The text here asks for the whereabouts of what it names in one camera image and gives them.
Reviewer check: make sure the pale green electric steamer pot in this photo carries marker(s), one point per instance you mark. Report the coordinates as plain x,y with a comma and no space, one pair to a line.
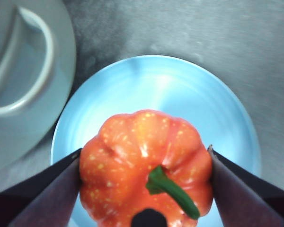
26,71

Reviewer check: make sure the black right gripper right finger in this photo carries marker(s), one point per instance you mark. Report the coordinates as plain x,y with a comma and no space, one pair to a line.
246,196

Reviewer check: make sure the orange pumpkin with green stem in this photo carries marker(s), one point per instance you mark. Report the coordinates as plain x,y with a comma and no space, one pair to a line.
132,151

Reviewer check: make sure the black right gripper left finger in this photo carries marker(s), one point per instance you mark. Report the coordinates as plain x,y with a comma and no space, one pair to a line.
38,198

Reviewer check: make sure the blue plate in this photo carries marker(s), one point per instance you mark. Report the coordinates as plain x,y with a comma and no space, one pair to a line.
156,87

